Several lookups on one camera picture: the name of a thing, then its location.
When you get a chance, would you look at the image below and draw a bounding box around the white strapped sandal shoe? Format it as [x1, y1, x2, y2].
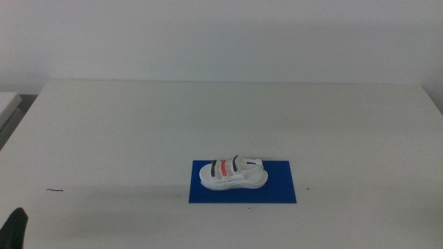
[199, 154, 269, 192]

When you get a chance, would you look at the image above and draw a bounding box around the blue rectangular mat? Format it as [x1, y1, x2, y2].
[188, 159, 298, 204]

